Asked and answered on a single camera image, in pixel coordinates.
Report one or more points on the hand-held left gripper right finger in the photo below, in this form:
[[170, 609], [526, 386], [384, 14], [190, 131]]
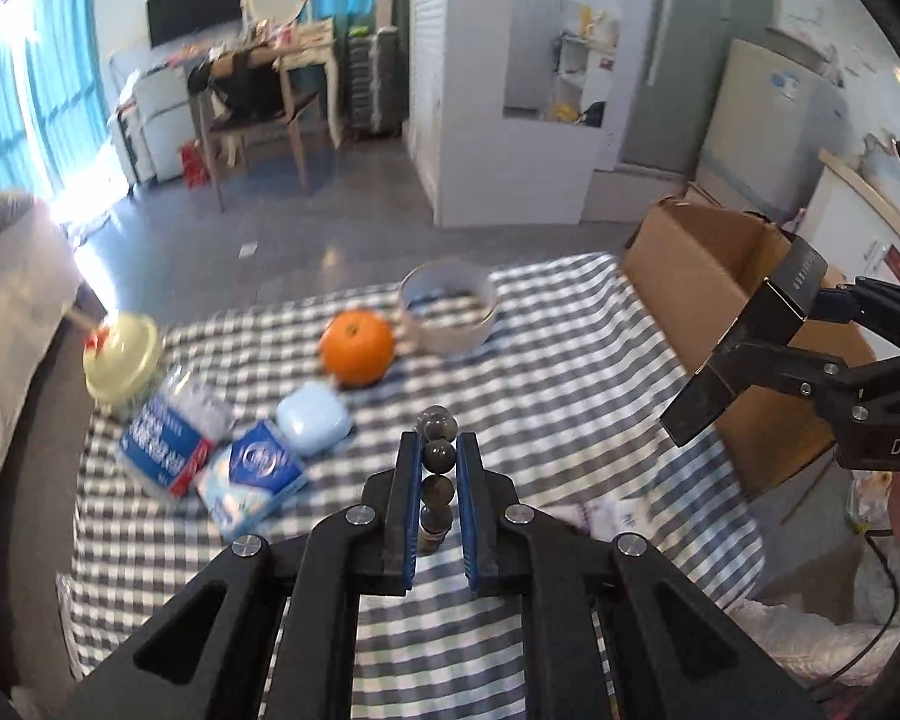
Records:
[[468, 514]]

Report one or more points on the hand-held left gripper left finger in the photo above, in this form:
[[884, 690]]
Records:
[[403, 514]]

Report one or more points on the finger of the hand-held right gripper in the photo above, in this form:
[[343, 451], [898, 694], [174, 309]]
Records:
[[701, 397], [791, 277]]

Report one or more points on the brown cardboard box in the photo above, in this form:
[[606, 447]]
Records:
[[690, 255]]

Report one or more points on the light blue plastic case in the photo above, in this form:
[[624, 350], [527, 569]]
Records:
[[313, 418]]

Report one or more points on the blue white tissue packet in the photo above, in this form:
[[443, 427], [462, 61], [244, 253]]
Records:
[[251, 476]]

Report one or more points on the orange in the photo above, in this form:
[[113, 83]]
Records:
[[358, 349]]

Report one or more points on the beige tape roll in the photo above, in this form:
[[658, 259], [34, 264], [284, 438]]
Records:
[[450, 330]]

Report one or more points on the clear blue red wipes packet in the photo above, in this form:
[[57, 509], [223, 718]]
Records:
[[166, 439]]

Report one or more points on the glass jar with cream lid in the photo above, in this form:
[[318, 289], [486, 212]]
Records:
[[124, 364]]

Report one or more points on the white side cabinet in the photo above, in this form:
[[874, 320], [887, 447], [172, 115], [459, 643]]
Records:
[[847, 225]]

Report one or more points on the blue white checkered tablecloth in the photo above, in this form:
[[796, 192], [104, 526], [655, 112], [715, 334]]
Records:
[[562, 405]]

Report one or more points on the white washing machine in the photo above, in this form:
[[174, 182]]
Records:
[[765, 135]]

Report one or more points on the white paper packet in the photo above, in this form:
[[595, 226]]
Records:
[[619, 519]]

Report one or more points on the grey door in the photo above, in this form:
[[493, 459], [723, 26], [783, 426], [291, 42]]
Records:
[[690, 75]]

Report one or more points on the white louvred wardrobe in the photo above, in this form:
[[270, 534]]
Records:
[[457, 90]]

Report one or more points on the red bag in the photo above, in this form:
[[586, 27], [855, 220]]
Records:
[[193, 163]]

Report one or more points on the grey drawer tower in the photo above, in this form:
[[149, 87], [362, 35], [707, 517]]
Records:
[[375, 82]]

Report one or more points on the wooden chair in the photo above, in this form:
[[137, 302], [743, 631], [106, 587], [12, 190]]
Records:
[[251, 101]]

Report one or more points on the beige fluffy blanket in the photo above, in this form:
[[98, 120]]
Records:
[[7, 300]]

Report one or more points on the white low cabinet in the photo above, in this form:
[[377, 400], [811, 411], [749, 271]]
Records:
[[161, 127]]

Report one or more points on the white vanity desk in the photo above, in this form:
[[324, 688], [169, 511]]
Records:
[[315, 45]]

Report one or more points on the black television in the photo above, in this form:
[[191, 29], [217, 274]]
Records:
[[193, 7]]

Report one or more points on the teal window curtain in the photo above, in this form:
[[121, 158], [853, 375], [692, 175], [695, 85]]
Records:
[[52, 90]]

